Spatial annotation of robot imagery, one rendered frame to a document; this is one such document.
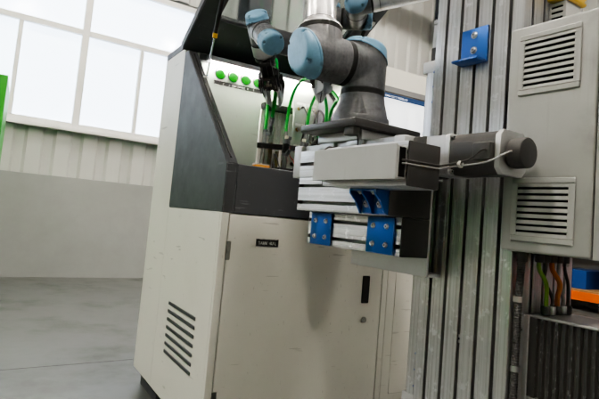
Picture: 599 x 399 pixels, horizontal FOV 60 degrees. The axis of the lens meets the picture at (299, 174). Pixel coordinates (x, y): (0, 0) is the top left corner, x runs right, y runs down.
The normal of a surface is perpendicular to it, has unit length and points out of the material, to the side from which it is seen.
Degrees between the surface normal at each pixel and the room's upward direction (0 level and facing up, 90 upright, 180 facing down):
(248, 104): 90
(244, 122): 90
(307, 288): 90
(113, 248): 90
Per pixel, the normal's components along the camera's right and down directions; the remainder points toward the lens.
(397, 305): 0.51, -0.03
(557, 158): -0.82, -0.12
